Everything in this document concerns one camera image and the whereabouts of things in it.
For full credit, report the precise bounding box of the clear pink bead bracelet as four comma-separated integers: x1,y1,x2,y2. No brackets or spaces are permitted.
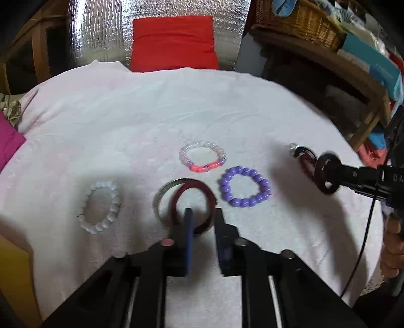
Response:
179,141,228,173

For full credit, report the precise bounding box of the silver foil insulation sheet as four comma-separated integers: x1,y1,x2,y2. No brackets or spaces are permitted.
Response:
68,0,251,70

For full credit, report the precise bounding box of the dark red bangle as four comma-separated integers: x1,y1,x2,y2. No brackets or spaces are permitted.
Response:
152,178,218,237

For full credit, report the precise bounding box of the pink white bed blanket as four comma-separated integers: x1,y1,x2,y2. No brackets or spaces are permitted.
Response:
1,62,383,317

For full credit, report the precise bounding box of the patterned cloth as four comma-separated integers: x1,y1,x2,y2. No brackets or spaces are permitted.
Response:
1,94,22,128

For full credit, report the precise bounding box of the wicker basket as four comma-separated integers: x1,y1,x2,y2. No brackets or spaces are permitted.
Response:
256,1,344,51

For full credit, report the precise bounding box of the wooden shelf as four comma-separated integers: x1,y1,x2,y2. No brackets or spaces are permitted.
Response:
250,26,391,150

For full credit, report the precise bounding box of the white bead bracelet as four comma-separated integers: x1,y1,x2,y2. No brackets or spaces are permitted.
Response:
77,180,123,235

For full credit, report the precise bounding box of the purple bead bracelet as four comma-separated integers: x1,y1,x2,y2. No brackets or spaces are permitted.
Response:
219,165,272,208

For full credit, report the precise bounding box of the magenta pillow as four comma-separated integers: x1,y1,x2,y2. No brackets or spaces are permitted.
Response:
0,113,26,171

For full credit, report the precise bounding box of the orange cardboard box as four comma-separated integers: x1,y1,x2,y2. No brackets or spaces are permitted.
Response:
1,236,42,327

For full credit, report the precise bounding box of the red pillow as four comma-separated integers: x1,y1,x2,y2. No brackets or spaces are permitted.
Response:
130,15,219,72

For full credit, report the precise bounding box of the teal box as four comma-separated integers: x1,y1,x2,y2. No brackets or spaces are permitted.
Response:
342,34,403,102

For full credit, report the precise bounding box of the person right hand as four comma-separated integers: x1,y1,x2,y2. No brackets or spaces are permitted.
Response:
380,215,403,278

